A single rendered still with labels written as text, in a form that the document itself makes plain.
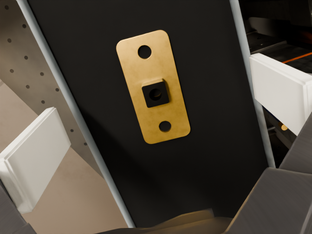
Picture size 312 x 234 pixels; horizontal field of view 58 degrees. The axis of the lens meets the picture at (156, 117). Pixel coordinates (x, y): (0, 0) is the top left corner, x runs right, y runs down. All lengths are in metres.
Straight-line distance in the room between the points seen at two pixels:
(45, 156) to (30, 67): 0.58
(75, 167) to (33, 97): 0.95
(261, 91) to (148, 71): 0.08
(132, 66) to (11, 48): 0.56
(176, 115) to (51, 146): 0.10
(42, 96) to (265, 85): 0.64
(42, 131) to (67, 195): 1.61
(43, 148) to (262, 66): 0.13
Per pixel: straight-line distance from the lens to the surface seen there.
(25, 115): 1.60
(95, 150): 0.23
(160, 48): 0.21
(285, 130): 0.38
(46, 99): 0.75
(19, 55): 0.74
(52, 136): 0.18
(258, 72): 0.18
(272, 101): 0.17
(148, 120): 0.22
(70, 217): 1.88
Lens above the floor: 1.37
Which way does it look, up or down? 69 degrees down
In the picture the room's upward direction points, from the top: 178 degrees clockwise
